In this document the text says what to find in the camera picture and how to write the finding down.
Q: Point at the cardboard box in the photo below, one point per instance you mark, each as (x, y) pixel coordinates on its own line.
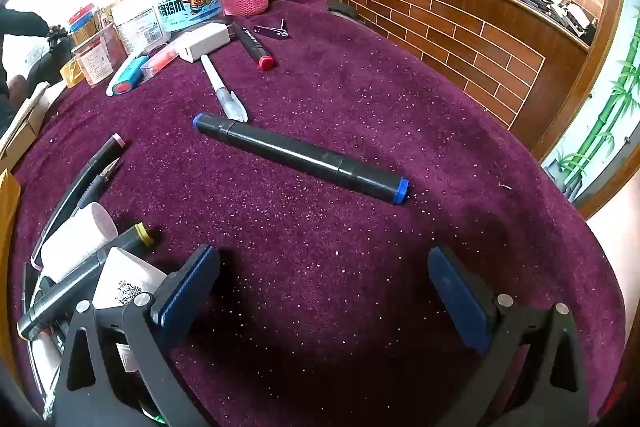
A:
(25, 122)

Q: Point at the white pen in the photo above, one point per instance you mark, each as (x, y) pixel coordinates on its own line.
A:
(220, 87)

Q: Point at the yellow box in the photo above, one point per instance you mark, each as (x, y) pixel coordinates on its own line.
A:
(7, 217)

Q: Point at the red-capped black marker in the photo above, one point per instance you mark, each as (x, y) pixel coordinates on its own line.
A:
(250, 42)

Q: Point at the clear plastic container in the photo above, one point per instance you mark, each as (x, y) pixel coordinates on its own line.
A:
(97, 57)

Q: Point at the white rectangular box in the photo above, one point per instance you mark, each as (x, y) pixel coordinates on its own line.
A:
(200, 41)

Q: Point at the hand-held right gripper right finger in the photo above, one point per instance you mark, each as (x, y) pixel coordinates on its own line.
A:
(460, 302)

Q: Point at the purple glitter tablecloth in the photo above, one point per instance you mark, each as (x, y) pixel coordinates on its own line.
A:
(350, 257)

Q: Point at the bamboo wall poster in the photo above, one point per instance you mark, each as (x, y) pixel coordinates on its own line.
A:
(605, 117)

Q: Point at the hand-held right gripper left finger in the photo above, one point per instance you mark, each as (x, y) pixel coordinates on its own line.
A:
(185, 292)

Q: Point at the black ornament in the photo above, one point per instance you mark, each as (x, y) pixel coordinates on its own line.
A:
(56, 37)

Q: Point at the wooden brick-pattern counter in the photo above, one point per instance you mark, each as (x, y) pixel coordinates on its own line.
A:
(450, 37)

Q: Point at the white cup with printed code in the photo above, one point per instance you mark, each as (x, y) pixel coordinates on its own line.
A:
(125, 277)

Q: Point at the blue-capped black marker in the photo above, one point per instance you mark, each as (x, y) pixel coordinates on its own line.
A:
(300, 157)

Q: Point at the toothpick box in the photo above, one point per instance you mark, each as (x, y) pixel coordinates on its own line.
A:
(85, 24)

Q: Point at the black pen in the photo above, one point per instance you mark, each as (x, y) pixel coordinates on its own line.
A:
(100, 182)

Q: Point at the dark grey sofa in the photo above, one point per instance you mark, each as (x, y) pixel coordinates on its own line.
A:
(47, 67)

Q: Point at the pink-capped black marker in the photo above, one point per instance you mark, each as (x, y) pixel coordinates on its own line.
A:
(95, 167)

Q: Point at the white labelled bottle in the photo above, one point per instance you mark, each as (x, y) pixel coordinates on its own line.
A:
(137, 22)

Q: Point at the silver nail clipper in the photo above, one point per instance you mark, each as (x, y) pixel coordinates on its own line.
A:
(270, 32)

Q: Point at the pink eraser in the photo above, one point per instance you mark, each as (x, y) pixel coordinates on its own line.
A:
(159, 61)

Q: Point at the yellow-capped black marker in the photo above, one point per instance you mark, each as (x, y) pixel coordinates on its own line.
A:
(60, 297)

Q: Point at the plain white paper cup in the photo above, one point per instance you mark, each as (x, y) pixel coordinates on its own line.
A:
(75, 242)

